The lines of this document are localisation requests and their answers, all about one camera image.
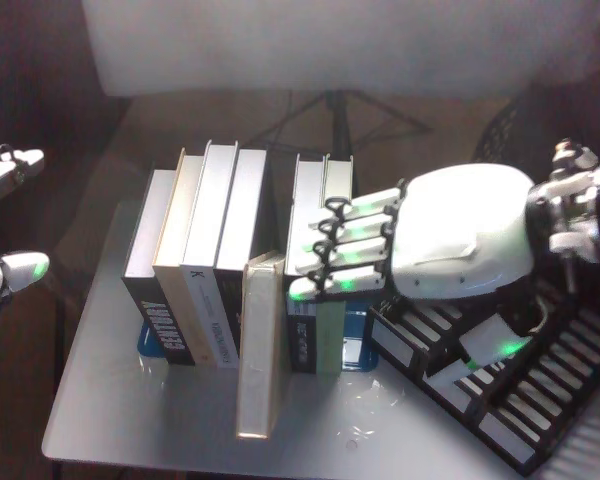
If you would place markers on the light green book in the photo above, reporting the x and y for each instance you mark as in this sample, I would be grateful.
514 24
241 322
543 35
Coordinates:
330 340

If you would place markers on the white backdrop sheet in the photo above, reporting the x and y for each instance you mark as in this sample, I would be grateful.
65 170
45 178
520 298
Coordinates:
330 40

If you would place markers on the black mesh file rack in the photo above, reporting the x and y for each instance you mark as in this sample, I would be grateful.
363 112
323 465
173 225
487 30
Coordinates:
495 135

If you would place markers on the cream paperback book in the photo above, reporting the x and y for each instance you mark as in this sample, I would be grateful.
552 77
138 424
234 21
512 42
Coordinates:
180 300

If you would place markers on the blue metal bookend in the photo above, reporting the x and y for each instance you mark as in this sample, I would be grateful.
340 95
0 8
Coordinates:
360 325

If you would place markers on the black tripod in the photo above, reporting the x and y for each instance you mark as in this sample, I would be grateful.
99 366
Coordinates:
339 120

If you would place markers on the black book white label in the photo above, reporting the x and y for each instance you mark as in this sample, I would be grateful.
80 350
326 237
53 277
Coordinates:
300 345

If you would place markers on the black book Let It Be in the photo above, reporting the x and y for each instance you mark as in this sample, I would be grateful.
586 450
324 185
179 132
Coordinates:
242 210

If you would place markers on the beige hardcover book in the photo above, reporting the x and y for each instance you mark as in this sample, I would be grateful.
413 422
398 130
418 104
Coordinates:
257 350

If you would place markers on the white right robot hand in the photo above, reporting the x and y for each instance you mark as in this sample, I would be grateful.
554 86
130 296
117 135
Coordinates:
460 230

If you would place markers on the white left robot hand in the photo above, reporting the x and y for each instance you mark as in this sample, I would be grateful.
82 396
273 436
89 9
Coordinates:
10 165

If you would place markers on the black book Century spine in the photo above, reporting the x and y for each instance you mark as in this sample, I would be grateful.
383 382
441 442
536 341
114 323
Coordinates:
165 325

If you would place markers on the white book K spine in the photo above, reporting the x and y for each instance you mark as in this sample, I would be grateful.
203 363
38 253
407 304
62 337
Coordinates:
207 310

